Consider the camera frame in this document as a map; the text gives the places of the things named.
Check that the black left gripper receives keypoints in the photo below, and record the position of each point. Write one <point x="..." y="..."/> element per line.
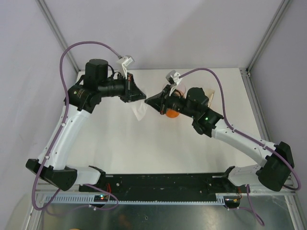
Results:
<point x="132" y="92"/>

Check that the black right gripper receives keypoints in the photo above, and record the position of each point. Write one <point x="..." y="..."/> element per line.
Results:
<point x="163" y="97"/>

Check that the clear pink plastic dripper cone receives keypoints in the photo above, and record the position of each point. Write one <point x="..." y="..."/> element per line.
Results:
<point x="182" y="89"/>

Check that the cream coffee filter holder stack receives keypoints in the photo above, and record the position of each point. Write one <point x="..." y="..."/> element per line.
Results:
<point x="210" y="94"/>

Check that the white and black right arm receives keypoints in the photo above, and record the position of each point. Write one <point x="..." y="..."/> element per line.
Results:
<point x="273" y="161"/>

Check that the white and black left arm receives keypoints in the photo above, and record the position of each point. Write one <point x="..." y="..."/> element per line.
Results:
<point x="95" y="84"/>

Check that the wooden and orange dripper stand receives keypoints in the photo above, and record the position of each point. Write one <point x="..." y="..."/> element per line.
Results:
<point x="172" y="113"/>

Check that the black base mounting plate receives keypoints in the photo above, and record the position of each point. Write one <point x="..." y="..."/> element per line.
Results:
<point x="177" y="187"/>

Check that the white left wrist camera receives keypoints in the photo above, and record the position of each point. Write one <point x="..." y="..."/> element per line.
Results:
<point x="123" y="64"/>

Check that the aluminium left corner post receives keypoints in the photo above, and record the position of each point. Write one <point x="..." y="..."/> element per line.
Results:
<point x="56" y="32"/>

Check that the aluminium corner post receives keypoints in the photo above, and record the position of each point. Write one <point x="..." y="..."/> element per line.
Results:
<point x="56" y="32"/>
<point x="273" y="25"/>

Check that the aluminium frame rail front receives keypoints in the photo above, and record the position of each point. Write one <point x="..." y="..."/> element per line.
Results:
<point x="270" y="183"/>

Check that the aluminium right corner post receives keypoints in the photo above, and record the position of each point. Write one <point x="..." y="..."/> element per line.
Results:
<point x="273" y="25"/>

